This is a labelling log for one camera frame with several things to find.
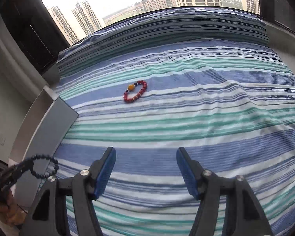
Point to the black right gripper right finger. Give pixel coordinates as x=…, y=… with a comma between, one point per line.
x=244, y=214

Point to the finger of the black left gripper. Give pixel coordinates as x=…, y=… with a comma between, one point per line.
x=18, y=170

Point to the white wall socket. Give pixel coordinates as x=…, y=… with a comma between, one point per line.
x=2, y=140

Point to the blue striped bed sheet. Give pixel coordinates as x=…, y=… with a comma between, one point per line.
x=218, y=82

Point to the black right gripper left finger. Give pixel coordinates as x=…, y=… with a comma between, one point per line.
x=48, y=213

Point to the left hand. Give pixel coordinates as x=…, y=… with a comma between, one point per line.
x=10, y=213

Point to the white drawer box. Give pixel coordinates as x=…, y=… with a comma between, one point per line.
x=41, y=132

